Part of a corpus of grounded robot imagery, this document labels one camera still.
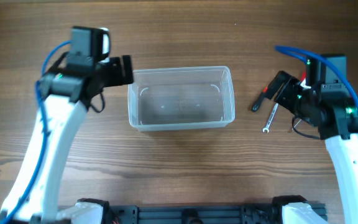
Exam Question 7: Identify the red black screwdriver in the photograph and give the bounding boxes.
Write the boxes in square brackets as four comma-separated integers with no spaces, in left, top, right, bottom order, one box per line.
[251,87,268,112]

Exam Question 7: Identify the silver combination wrench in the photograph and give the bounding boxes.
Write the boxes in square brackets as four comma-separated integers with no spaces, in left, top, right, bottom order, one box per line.
[262,103,279,134]

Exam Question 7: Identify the clear plastic container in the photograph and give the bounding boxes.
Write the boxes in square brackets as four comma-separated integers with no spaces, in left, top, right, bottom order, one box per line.
[127,66,236,131]

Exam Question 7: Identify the red handled snips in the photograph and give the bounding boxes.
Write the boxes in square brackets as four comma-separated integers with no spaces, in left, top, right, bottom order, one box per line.
[300,71,307,88]

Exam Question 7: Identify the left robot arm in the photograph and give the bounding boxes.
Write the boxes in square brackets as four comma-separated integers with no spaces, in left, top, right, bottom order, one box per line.
[0,26,134,223]

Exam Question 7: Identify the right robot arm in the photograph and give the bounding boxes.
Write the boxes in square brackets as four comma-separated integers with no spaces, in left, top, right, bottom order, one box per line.
[252,53,358,223]

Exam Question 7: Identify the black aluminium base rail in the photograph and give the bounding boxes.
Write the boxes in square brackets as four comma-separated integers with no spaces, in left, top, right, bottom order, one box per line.
[57,203,328,224]

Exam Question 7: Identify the left blue cable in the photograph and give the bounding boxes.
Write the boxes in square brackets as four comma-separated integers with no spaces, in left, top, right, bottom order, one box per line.
[0,39,73,224]

